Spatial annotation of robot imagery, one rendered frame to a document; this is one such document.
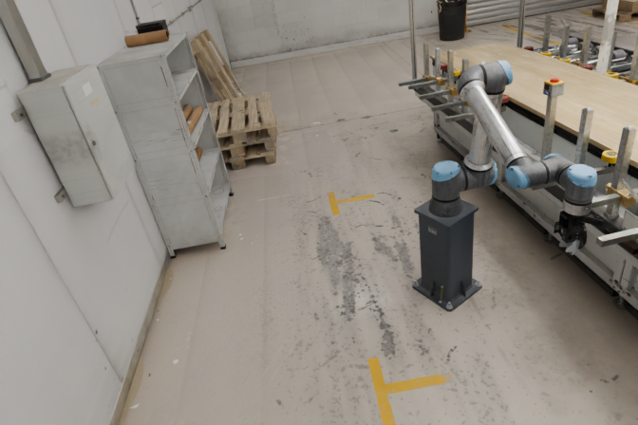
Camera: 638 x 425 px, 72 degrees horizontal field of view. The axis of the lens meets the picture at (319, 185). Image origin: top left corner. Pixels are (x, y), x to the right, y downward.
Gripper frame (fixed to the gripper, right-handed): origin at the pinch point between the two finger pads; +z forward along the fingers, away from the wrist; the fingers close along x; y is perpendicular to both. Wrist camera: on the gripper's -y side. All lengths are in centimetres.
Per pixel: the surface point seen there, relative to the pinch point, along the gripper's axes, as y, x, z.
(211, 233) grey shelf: 166, -177, 67
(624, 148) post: -40, -27, -24
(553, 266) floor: -53, -73, 83
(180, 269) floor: 194, -163, 84
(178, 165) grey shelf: 173, -178, 5
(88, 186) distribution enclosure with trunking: 198, -90, -32
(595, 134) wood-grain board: -66, -72, -7
